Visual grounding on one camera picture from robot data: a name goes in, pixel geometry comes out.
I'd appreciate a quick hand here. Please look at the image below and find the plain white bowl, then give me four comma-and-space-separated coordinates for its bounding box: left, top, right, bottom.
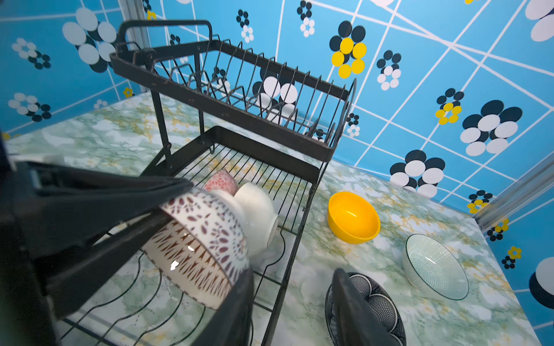
211, 183, 278, 257

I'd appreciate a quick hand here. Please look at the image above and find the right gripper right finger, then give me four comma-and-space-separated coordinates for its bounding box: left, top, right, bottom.
332, 269, 398, 346

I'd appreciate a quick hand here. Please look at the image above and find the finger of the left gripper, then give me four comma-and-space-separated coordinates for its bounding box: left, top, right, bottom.
12, 161, 193, 259
43, 210, 171, 318

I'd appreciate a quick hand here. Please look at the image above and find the yellow bowl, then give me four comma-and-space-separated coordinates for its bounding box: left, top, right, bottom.
327, 191, 381, 245

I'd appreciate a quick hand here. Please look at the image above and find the pale green glass bowl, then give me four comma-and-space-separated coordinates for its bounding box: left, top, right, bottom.
403, 234, 470, 301

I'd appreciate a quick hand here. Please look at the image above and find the black floral pink bowl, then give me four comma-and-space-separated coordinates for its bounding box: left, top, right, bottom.
203, 170, 239, 195

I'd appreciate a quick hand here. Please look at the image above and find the black two-tier dish rack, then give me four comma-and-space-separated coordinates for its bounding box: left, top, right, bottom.
55, 19, 358, 346

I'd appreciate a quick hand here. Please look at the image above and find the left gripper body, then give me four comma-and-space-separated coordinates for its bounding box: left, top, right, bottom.
1, 143, 59, 345

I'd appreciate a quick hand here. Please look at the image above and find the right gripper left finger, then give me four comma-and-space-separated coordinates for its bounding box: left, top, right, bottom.
193, 268, 254, 346

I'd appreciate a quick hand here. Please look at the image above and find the dark blue patterned bowl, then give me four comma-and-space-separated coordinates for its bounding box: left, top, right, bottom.
325, 272, 407, 345

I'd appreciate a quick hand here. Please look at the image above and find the white red lattice bowl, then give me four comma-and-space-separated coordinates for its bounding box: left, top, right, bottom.
142, 187, 250, 310

